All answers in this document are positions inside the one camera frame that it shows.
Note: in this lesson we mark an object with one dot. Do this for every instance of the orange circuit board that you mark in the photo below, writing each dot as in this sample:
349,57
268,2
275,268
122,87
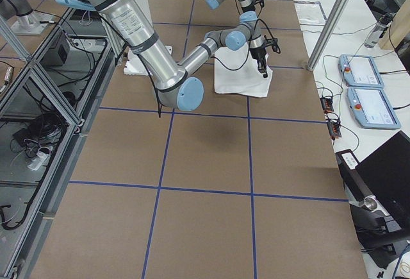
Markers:
334,130
327,104

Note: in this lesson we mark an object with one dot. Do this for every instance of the aluminium frame post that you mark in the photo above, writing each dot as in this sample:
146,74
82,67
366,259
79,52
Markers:
326,33

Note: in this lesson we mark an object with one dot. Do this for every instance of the orange circuit board lower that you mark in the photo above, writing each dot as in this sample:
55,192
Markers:
334,130

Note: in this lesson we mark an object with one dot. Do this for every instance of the grey electronics box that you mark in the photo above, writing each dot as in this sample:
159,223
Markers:
57,53

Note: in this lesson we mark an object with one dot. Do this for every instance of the white long sleeve printed shirt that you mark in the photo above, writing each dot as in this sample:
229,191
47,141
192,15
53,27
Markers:
238,74

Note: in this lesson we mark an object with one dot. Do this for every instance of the black device with label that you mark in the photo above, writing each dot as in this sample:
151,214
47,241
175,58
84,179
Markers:
363,197

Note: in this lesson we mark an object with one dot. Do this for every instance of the white power strip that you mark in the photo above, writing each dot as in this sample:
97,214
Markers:
41,157

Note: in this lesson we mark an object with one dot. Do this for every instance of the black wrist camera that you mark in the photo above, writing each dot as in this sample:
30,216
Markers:
261,3
273,43

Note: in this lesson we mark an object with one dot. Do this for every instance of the orange circuit board upper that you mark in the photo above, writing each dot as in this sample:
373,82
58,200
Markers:
327,104

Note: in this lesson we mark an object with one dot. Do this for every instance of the upper blue teach pendant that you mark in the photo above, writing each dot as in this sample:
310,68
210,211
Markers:
360,71

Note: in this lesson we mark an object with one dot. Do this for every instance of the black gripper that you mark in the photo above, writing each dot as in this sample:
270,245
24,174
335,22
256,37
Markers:
258,54

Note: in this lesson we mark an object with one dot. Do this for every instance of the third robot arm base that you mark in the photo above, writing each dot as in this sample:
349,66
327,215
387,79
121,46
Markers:
28,21

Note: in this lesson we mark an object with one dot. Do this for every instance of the blue teach pendant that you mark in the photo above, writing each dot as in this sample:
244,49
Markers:
372,109
360,71

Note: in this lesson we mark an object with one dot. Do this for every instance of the lower blue teach pendant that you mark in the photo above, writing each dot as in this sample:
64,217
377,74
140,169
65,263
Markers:
372,109

